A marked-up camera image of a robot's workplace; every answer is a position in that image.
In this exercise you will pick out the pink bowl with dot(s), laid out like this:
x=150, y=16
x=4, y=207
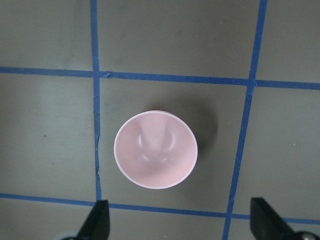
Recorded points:
x=155, y=150

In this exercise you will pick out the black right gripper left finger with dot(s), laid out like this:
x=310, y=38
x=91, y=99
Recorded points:
x=97, y=224

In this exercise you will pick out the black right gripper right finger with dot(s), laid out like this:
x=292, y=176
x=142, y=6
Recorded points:
x=266, y=224

